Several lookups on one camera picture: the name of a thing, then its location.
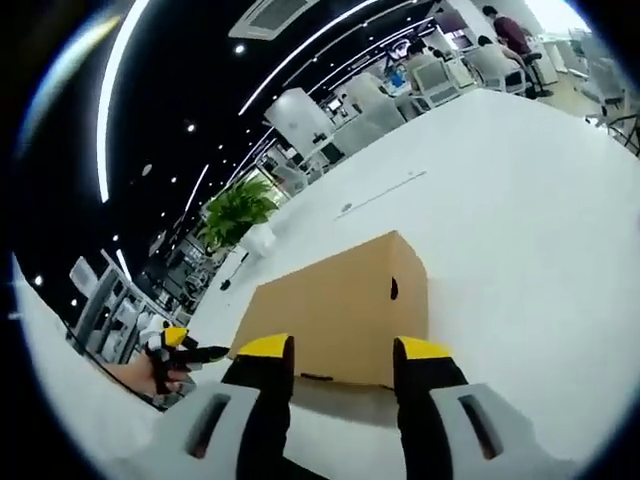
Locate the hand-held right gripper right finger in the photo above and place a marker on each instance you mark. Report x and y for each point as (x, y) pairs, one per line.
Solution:
(440, 430)

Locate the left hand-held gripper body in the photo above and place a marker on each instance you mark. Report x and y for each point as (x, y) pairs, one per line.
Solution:
(156, 332)

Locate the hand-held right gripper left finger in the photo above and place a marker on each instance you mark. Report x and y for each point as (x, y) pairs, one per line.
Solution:
(240, 430)

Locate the brown cardboard shoe box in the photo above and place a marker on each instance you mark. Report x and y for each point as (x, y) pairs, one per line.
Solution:
(325, 310)

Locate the white metal rack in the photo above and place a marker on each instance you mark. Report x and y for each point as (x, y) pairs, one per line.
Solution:
(107, 300)

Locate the green potted plant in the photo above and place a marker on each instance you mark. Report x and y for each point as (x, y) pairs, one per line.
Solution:
(235, 210)

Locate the round grey table port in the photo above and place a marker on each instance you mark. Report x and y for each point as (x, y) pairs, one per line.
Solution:
(346, 206)

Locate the ceiling air vent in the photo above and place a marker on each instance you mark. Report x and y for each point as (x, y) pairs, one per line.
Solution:
(272, 17)

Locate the black stool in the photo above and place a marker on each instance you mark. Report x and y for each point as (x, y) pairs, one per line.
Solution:
(534, 57)

